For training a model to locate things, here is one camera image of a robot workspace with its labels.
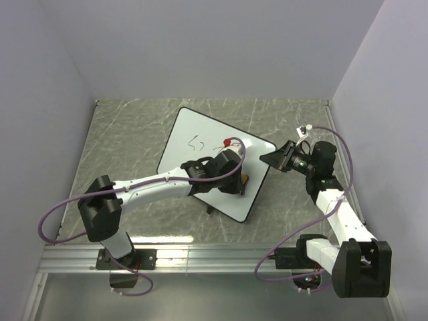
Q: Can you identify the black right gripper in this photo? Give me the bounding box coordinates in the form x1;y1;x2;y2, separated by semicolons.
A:
259;140;316;177

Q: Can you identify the yellow whiteboard eraser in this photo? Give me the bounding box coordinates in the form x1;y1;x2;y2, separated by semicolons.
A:
237;173;249;195

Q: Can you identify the white whiteboard black frame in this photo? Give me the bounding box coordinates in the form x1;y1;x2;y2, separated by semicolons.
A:
156;107;277;223

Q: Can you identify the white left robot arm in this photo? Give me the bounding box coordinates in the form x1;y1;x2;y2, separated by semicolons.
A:
78;145;247;269

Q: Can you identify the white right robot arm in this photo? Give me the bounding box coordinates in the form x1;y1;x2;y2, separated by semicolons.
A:
259;140;392;298

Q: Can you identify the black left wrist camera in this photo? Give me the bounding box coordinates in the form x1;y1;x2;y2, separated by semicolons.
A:
221;139;253;158

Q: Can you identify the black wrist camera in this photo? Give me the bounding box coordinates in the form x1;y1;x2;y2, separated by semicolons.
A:
311;140;337;179
221;139;253;158

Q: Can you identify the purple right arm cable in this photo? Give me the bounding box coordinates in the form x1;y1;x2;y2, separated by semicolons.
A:
253;125;354;296

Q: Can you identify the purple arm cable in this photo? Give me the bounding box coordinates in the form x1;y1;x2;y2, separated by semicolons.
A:
37;136;248;297
253;125;354;296

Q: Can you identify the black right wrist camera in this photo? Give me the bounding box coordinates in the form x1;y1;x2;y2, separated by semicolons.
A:
311;140;337;179

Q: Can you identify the aluminium right side rail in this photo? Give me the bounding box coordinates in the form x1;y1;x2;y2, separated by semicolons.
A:
322;100;366;227

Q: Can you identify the aluminium rail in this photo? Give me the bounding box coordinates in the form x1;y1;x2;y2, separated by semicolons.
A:
322;100;366;227
38;243;335;274

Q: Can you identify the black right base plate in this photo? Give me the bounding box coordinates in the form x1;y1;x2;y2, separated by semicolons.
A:
267;247;312;270

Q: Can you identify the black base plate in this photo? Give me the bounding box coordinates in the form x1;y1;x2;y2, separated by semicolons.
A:
95;249;157;270
267;247;312;270

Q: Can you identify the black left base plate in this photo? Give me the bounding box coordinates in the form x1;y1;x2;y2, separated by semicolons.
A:
95;249;157;270

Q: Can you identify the aluminium front rail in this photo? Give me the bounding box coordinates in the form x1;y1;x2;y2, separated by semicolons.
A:
38;243;335;274

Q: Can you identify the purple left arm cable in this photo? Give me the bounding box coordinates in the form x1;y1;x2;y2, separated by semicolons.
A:
37;136;248;297

